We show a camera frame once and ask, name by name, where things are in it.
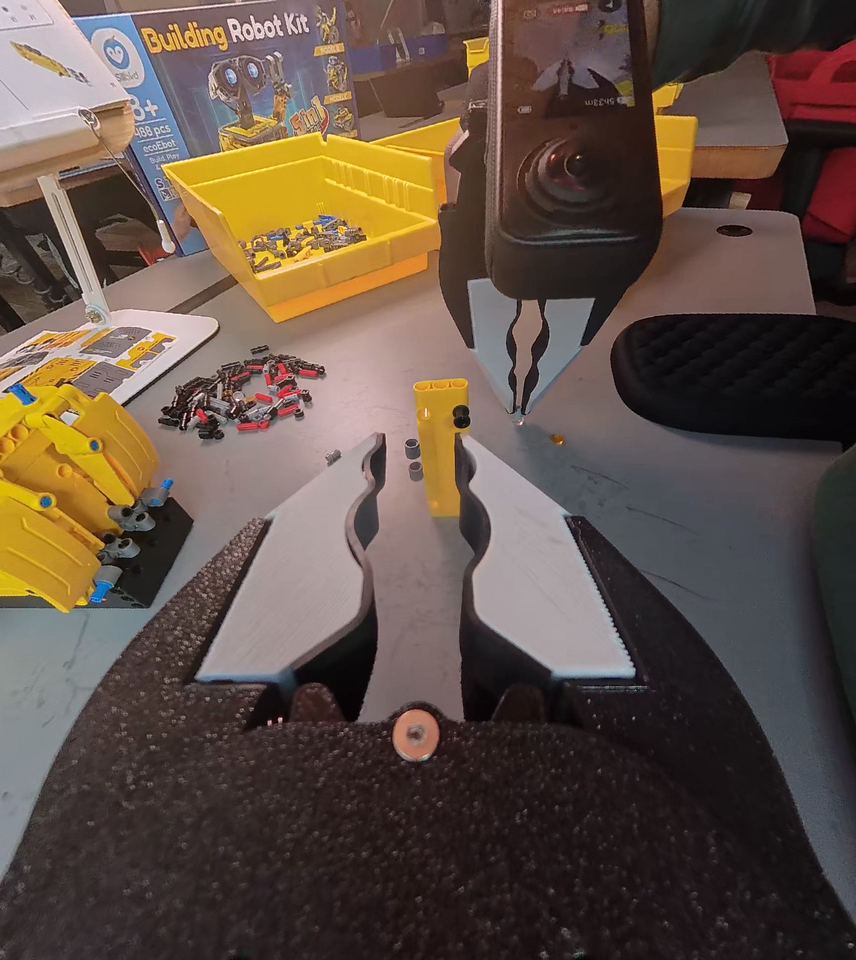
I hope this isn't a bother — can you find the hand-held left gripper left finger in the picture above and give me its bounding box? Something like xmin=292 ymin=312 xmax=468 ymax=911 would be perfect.
xmin=195 ymin=432 xmax=388 ymax=725

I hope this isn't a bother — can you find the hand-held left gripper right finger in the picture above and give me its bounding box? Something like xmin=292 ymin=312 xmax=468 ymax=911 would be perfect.
xmin=458 ymin=433 xmax=637 ymax=724

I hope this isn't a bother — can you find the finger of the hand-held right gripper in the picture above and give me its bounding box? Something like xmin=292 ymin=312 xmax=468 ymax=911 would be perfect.
xmin=469 ymin=278 xmax=523 ymax=414
xmin=518 ymin=297 xmax=601 ymax=415

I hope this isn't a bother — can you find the yellow lego panel piece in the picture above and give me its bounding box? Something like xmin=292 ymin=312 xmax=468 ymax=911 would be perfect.
xmin=406 ymin=378 xmax=472 ymax=519

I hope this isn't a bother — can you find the pile of small lego connectors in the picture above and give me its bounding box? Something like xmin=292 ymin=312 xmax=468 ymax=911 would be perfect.
xmin=158 ymin=344 xmax=327 ymax=441

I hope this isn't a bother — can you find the yellow bin with lego parts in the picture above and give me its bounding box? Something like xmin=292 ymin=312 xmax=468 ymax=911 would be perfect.
xmin=162 ymin=132 xmax=444 ymax=324

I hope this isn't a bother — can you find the heap of blue grey lego parts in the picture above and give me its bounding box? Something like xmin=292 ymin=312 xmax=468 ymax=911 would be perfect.
xmin=238 ymin=213 xmax=368 ymax=273

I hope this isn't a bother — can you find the yellow lego vehicle model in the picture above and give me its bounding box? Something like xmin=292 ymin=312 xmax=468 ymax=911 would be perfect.
xmin=0 ymin=383 xmax=195 ymax=632

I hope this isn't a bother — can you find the lego instruction sheet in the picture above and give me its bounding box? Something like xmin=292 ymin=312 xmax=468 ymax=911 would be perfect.
xmin=0 ymin=325 xmax=178 ymax=392

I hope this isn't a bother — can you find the black mesh cushion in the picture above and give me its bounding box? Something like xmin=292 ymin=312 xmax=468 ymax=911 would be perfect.
xmin=609 ymin=312 xmax=856 ymax=452

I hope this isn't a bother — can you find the black chair armrest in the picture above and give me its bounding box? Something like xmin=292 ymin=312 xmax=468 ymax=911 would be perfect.
xmin=779 ymin=118 xmax=856 ymax=301

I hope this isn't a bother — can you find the instruction sheet on white stand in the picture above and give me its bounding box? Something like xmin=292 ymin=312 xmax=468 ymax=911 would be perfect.
xmin=0 ymin=0 xmax=221 ymax=407

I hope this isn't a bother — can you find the red and black object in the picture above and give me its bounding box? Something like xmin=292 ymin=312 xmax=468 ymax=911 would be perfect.
xmin=765 ymin=33 xmax=856 ymax=246

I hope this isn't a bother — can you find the dark blue printed box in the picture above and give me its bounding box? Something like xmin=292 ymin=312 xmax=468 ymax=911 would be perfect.
xmin=71 ymin=0 xmax=362 ymax=258

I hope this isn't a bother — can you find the white instruction booklet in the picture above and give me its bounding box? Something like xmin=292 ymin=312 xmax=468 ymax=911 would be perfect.
xmin=0 ymin=0 xmax=133 ymax=163

